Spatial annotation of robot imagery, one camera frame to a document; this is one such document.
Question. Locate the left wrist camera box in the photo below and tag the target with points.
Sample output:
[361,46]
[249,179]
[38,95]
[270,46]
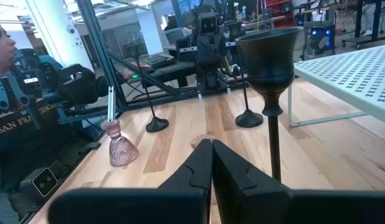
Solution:
[208,24]

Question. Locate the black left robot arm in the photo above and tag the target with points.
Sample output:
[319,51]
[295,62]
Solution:
[211,77]

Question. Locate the person's hand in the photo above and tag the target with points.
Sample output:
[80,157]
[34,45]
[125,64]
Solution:
[127,74]

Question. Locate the red tool cabinet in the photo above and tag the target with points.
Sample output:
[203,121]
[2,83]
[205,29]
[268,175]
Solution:
[277,12]

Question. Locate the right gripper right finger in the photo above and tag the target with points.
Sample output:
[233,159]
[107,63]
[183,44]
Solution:
[273,205]

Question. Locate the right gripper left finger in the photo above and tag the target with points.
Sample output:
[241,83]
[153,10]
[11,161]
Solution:
[148,205]

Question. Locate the black metal candlestick holder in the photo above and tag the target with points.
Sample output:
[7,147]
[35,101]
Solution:
[270,68]
[249,119]
[157,125]

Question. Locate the black aluminium table frame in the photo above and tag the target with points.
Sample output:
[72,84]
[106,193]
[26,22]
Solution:
[102,53]

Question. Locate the silver aluminium profile piece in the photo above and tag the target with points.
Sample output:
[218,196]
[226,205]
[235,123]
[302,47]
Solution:
[111,104]

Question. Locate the pink ribbed glass candle holder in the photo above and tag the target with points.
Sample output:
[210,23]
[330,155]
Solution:
[122,152]
[198,137]

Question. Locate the black computer keyboard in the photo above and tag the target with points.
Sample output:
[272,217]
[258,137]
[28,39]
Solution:
[159,60]

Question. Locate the person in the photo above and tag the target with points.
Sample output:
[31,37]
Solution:
[24,130]

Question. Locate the computer tower with blue lights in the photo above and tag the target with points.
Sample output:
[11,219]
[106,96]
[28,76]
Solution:
[322,39]

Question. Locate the table-level camera box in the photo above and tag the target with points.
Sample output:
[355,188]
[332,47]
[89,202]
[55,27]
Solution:
[44,182]

